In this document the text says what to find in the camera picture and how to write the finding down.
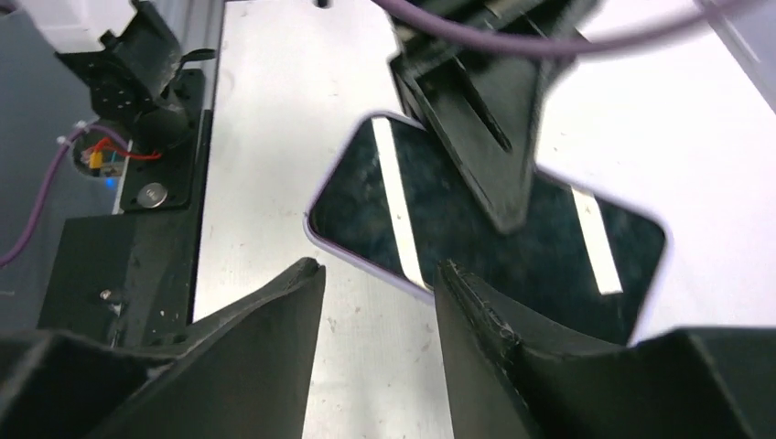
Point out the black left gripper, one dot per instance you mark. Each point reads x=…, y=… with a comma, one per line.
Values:
x=485, y=30

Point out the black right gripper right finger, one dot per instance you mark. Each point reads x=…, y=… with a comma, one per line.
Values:
x=513, y=373

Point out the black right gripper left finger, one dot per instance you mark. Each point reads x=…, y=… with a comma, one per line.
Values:
x=242, y=372

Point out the phone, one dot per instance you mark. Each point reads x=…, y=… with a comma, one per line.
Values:
x=396, y=206

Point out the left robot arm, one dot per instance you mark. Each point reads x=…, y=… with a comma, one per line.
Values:
x=131, y=61

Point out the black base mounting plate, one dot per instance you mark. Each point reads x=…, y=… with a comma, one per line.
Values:
x=128, y=280

